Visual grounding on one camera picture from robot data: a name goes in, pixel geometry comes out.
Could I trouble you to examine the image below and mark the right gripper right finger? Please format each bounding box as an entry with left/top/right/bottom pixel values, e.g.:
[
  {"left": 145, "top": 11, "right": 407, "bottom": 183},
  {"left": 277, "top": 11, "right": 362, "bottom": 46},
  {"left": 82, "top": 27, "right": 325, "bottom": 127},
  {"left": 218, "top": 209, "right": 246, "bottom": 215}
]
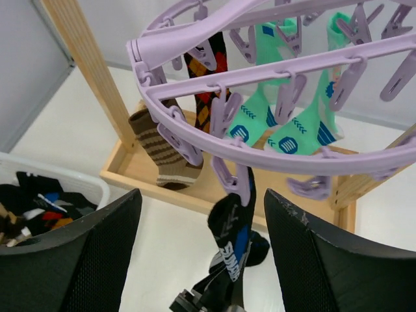
[{"left": 264, "top": 189, "right": 415, "bottom": 311}]

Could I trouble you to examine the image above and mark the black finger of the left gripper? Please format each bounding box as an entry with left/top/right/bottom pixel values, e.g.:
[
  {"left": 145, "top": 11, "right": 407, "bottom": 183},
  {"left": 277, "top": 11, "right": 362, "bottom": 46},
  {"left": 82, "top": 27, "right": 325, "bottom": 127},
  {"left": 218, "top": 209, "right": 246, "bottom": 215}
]
[{"left": 169, "top": 289, "right": 246, "bottom": 312}]

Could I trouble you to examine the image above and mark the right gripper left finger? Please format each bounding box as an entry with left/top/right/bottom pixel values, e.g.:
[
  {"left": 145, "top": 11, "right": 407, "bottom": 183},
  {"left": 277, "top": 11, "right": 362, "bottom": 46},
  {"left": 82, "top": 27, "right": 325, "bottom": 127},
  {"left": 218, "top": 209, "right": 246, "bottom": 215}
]
[{"left": 1, "top": 188, "right": 142, "bottom": 311}]

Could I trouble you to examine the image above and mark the black sport sock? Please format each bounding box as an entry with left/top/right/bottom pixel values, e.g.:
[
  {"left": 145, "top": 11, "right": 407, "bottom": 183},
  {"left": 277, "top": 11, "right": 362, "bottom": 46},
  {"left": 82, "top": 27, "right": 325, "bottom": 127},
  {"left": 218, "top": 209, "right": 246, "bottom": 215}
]
[
  {"left": 0, "top": 171, "right": 98, "bottom": 235},
  {"left": 191, "top": 165, "right": 270, "bottom": 312}
]

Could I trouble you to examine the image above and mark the brown striped sock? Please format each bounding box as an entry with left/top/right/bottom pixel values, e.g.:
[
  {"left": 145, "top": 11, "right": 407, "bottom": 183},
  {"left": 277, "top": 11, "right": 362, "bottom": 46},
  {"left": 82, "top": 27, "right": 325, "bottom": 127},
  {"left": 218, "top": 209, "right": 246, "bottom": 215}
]
[{"left": 128, "top": 100, "right": 203, "bottom": 190}]

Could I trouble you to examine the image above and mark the purple round clip hanger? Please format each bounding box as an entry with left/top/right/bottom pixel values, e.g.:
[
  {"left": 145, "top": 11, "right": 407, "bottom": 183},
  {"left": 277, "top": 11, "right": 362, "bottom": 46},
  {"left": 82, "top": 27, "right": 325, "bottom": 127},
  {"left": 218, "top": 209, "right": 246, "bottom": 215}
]
[{"left": 126, "top": 1, "right": 415, "bottom": 205}]

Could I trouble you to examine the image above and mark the mint green sock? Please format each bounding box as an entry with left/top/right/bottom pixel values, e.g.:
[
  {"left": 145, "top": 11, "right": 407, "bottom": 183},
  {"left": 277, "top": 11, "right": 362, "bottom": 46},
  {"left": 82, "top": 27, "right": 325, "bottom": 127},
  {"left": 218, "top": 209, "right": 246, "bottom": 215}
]
[
  {"left": 227, "top": 18, "right": 297, "bottom": 146},
  {"left": 265, "top": 29, "right": 343, "bottom": 155}
]

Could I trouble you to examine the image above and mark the black red argyle sock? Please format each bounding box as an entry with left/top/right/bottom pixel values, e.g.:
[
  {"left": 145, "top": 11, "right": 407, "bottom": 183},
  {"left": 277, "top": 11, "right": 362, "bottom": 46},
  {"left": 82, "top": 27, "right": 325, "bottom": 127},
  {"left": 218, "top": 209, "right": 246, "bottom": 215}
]
[
  {"left": 42, "top": 211, "right": 73, "bottom": 230},
  {"left": 183, "top": 32, "right": 228, "bottom": 135}
]

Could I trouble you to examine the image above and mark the wooden hanger rack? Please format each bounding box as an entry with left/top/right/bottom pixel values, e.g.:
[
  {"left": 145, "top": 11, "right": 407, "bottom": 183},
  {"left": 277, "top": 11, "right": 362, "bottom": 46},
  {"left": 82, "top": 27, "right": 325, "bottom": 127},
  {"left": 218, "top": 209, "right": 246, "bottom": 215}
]
[{"left": 40, "top": 0, "right": 416, "bottom": 235}]

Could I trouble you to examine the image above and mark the black red argyle sock in basket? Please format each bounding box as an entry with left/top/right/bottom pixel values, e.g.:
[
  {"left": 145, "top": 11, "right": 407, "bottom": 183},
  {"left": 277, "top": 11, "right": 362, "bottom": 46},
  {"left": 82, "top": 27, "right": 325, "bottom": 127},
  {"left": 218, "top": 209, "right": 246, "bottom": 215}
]
[{"left": 42, "top": 211, "right": 73, "bottom": 230}]

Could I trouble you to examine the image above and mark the white plastic basket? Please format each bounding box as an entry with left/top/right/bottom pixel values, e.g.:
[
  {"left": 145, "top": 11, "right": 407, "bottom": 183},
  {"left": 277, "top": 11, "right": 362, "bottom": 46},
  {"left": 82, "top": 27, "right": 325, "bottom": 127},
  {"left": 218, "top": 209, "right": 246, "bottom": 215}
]
[{"left": 1, "top": 152, "right": 110, "bottom": 209}]

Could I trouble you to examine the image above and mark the brown argyle sock in basket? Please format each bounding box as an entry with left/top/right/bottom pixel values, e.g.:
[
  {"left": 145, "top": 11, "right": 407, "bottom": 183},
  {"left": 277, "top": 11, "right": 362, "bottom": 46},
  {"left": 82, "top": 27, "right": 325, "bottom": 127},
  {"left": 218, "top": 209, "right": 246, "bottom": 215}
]
[{"left": 1, "top": 205, "right": 25, "bottom": 246}]

